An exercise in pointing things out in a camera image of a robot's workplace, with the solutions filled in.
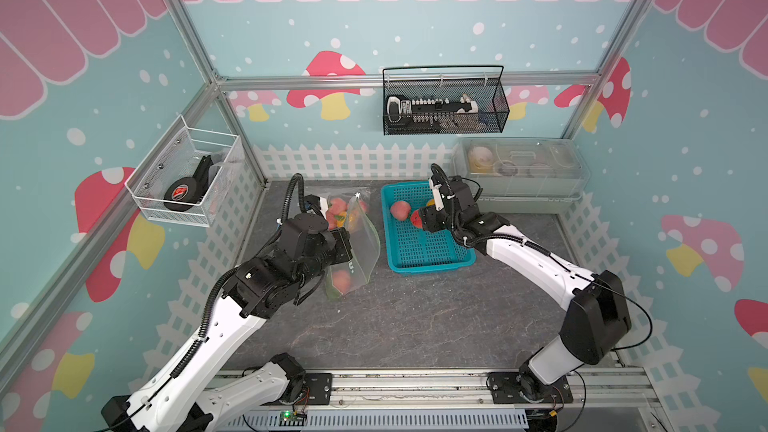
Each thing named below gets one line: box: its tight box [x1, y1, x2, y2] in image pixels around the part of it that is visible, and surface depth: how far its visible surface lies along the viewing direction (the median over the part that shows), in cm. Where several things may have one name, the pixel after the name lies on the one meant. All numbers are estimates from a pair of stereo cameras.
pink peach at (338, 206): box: [329, 198, 348, 215], surface depth 108 cm
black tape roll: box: [164, 154, 213, 212], surface depth 70 cm
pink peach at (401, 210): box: [390, 200, 411, 221], surface depth 107 cm
